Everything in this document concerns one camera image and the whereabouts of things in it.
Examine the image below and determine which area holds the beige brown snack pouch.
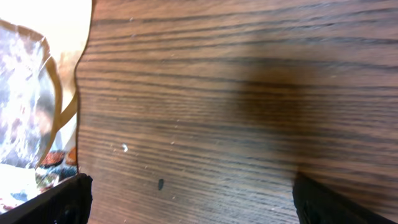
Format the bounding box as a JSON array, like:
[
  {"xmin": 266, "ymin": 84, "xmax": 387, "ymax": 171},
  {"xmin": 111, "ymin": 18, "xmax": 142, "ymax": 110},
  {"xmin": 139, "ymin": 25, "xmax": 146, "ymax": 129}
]
[{"xmin": 1, "ymin": 0, "xmax": 93, "ymax": 213}]

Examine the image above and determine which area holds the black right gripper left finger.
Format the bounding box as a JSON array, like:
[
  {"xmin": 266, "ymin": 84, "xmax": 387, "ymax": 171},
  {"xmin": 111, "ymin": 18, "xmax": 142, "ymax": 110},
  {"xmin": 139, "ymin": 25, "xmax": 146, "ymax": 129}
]
[{"xmin": 1, "ymin": 174, "xmax": 93, "ymax": 224}]

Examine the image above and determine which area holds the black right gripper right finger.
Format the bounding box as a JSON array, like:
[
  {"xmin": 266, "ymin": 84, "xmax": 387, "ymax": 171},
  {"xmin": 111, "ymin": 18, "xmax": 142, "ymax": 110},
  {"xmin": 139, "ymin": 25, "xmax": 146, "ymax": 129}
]
[{"xmin": 292, "ymin": 174, "xmax": 396, "ymax": 224}]

